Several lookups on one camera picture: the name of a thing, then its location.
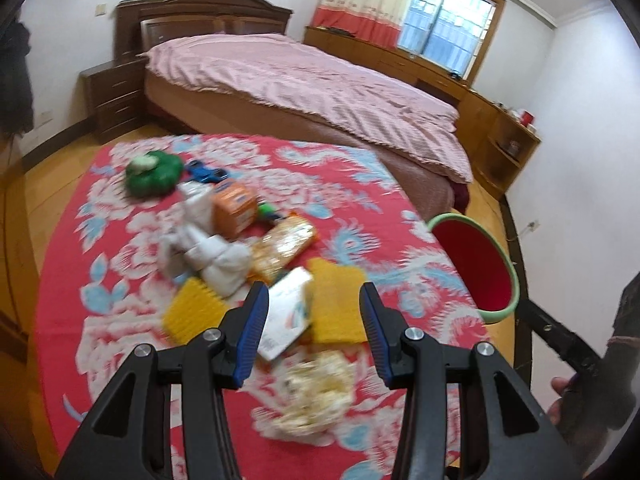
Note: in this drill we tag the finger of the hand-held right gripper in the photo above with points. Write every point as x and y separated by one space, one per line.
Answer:
542 322

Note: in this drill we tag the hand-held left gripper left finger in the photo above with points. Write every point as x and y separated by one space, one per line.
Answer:
252 332

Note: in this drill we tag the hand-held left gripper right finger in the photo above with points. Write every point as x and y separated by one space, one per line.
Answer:
376 332

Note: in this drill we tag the white printed box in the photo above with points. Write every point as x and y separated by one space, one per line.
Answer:
287 310

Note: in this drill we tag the smooth yellow sponge cloth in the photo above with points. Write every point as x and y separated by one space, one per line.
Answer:
335 305

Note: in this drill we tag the ribbed yellow sponge cloth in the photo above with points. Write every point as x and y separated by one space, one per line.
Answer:
192 310

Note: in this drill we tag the red bin with green rim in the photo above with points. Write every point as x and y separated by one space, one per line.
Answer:
475 270

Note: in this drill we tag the clear plastic wrapper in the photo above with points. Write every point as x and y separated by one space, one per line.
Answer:
312 395

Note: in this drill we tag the large white tissue wad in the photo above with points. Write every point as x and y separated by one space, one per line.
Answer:
210 255

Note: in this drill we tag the yellow snack packet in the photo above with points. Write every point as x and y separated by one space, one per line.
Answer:
282 247

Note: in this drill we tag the small green toy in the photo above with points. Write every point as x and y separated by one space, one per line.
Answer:
267 211

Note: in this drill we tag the orange box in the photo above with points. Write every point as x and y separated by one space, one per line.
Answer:
232 207

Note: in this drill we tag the person's right hand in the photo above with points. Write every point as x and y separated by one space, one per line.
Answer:
559 392

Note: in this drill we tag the red floral tablecloth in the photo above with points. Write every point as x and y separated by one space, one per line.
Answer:
350 240

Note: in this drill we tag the maroon bed sheet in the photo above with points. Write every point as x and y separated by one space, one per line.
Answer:
461 197

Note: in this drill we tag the blue fidget spinner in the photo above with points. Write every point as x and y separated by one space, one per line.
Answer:
205 172

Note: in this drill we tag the wooden corner shelf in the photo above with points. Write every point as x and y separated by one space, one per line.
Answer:
505 155

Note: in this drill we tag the green pumpkin toy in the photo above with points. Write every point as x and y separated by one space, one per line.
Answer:
160 175

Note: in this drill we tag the red cup on cabinet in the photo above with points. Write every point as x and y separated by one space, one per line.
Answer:
526 117

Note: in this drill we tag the pink checkered quilt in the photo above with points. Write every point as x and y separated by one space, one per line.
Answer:
300 80

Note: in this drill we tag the long wooden cabinet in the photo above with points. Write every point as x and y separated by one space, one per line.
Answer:
400 60

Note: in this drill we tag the dark wooden nightstand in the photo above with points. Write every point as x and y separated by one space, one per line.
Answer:
112 95

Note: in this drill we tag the barred window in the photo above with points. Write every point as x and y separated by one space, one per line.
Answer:
450 20

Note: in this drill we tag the dark wooden headboard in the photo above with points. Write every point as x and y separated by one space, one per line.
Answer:
200 10

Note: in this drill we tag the cream and red curtain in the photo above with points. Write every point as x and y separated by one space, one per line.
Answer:
367 0

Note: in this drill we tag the dark hanging jacket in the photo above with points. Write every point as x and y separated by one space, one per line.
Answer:
15 80

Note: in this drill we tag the wall socket with plug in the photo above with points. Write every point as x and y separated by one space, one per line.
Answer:
535 224

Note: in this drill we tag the low wall socket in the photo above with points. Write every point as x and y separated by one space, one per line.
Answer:
45 116

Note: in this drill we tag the wall light switch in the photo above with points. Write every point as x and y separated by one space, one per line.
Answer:
101 10

